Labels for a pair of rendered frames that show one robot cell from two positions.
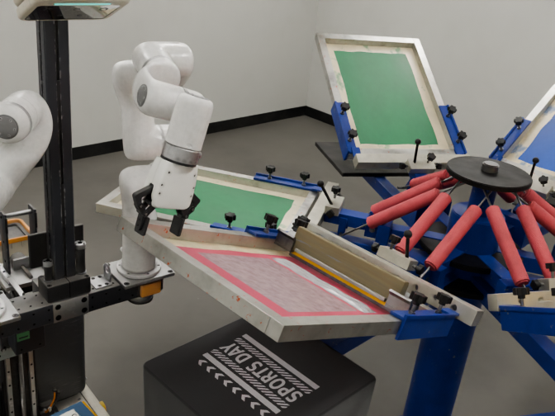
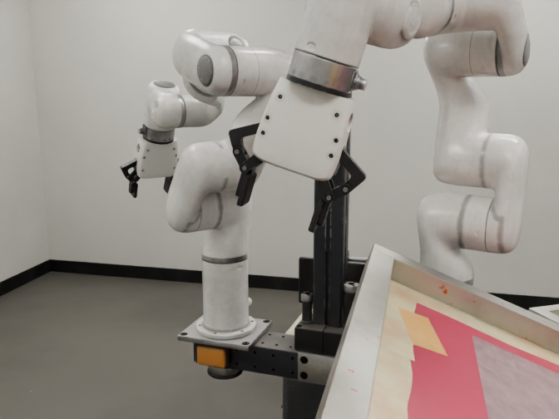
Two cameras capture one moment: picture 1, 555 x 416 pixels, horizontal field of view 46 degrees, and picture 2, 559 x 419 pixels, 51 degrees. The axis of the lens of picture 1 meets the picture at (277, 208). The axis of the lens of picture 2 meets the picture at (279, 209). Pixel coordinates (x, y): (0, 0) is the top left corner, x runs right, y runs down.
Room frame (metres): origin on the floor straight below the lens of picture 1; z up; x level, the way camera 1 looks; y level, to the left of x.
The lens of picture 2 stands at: (0.86, -0.36, 1.64)
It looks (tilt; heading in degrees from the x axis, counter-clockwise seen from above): 12 degrees down; 61
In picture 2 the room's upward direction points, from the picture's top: straight up
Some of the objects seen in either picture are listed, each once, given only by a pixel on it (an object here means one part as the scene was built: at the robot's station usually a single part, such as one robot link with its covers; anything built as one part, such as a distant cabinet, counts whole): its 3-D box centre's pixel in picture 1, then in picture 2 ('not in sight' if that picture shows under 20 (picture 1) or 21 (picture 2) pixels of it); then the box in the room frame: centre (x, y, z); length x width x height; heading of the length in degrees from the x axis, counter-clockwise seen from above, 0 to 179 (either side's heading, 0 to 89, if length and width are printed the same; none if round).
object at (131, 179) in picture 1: (143, 193); (453, 237); (1.63, 0.37, 1.37); 0.13 x 0.10 x 0.16; 116
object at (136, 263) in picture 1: (136, 242); not in sight; (1.63, 0.39, 1.21); 0.16 x 0.13 x 0.15; 42
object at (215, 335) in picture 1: (260, 371); not in sight; (1.46, -0.01, 0.95); 0.48 x 0.44 x 0.01; 137
